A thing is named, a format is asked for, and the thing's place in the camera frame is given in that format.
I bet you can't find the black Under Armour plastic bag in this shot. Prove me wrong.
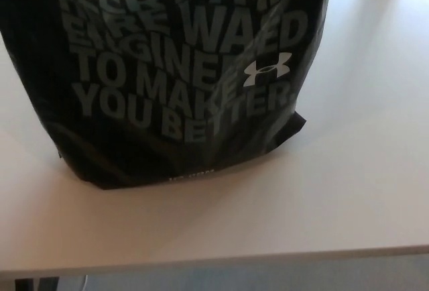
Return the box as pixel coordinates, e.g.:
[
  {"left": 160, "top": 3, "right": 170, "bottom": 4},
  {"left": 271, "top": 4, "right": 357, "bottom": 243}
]
[{"left": 0, "top": 0, "right": 336, "bottom": 192}]

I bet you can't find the dark table leg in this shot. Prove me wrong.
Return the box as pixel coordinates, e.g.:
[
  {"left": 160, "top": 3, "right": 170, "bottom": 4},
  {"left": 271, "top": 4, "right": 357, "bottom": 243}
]
[{"left": 15, "top": 274, "right": 43, "bottom": 291}]

